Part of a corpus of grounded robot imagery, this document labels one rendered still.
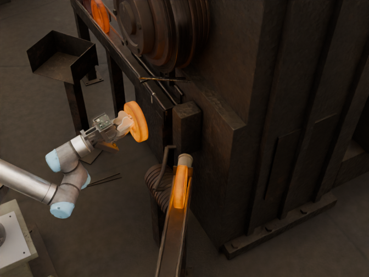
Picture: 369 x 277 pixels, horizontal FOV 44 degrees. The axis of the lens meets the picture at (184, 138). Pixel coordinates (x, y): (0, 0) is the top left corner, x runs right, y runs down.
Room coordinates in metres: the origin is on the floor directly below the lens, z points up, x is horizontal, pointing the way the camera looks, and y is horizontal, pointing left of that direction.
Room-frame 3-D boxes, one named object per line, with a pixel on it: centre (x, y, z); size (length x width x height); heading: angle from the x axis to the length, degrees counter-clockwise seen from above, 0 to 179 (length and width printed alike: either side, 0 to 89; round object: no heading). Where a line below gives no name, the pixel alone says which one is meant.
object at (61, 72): (1.85, 0.61, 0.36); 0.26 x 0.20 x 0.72; 64
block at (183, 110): (1.33, -0.01, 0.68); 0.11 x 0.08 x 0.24; 119
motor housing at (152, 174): (1.18, 0.07, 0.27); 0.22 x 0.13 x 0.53; 29
